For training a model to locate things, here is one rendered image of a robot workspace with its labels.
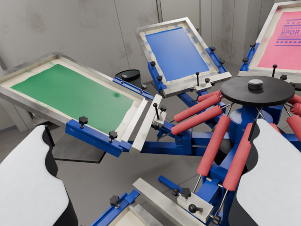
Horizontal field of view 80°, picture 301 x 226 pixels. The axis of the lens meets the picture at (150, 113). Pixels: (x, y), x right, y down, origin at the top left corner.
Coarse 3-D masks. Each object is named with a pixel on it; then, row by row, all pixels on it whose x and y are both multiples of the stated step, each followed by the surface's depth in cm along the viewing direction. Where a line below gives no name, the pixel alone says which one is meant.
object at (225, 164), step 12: (264, 108) 120; (276, 108) 115; (216, 120) 126; (276, 120) 118; (192, 132) 113; (204, 132) 111; (180, 144) 111; (192, 144) 112; (204, 144) 109; (300, 144) 94; (228, 156) 92; (216, 168) 84; (228, 168) 86; (204, 180) 83; (228, 192) 82
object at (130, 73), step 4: (120, 72) 376; (124, 72) 380; (128, 72) 382; (132, 72) 381; (136, 72) 376; (116, 76) 368; (120, 76) 378; (128, 76) 386; (132, 76) 385; (136, 76) 344; (124, 80) 339; (128, 80) 339; (132, 80) 341; (136, 80) 347; (140, 80) 361; (132, 84) 346; (136, 84) 351; (140, 84) 362; (140, 88) 365
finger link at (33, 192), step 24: (24, 144) 9; (48, 144) 11; (0, 168) 8; (24, 168) 8; (48, 168) 9; (0, 192) 7; (24, 192) 7; (48, 192) 7; (0, 216) 6; (24, 216) 6; (48, 216) 6; (72, 216) 7
